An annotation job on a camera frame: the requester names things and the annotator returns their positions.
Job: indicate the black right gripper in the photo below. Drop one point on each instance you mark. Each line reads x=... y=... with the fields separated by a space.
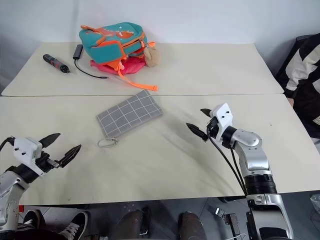
x=213 y=125

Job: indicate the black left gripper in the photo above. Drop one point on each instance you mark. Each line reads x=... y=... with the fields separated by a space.
x=45 y=161

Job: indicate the grey checked pencil pouch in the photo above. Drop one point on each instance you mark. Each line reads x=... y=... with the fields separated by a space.
x=130 y=112

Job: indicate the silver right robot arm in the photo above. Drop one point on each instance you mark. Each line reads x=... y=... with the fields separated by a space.
x=255 y=160

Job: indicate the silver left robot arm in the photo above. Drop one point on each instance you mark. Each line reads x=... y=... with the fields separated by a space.
x=10 y=190

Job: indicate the black white sneaker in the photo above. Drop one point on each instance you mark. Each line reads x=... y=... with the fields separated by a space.
x=30 y=221
x=75 y=225

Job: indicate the beige plush toy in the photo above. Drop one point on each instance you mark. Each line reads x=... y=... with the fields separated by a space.
x=153 y=58

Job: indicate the red black electric screwdriver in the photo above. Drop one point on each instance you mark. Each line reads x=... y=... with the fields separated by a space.
x=53 y=62

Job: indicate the pink folded cloth bag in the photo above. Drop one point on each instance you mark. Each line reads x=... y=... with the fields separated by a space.
x=132 y=66

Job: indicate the dark rounded shape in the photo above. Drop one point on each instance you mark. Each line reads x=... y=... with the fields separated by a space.
x=191 y=225
x=132 y=223

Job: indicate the teal and orange backpack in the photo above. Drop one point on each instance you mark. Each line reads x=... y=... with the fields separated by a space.
x=107 y=47

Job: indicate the person in black white jacket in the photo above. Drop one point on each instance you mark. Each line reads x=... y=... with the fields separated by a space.
x=305 y=75

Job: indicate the clear plastic bag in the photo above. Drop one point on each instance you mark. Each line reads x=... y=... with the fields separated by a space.
x=315 y=205

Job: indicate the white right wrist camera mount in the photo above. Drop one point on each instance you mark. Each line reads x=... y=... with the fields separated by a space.
x=223 y=115

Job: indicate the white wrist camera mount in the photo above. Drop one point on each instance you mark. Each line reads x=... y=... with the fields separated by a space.
x=223 y=115
x=25 y=148

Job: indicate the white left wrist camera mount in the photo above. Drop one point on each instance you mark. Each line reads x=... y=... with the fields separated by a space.
x=25 y=148

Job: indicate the metal bracket under table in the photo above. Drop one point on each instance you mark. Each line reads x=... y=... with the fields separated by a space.
x=228 y=218

